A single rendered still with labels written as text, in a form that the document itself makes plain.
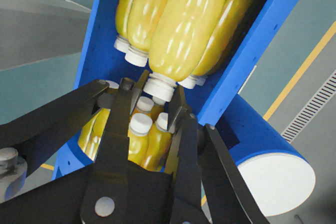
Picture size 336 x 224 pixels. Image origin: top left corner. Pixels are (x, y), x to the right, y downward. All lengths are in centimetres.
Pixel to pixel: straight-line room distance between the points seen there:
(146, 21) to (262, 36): 16
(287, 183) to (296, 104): 133
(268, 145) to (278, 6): 44
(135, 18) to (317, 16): 162
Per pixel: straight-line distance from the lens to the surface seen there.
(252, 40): 22
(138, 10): 28
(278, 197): 72
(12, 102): 219
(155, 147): 36
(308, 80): 190
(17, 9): 85
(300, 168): 66
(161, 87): 19
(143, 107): 38
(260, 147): 59
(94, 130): 37
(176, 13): 20
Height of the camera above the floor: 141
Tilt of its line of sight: 67 degrees down
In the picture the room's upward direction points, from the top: 176 degrees counter-clockwise
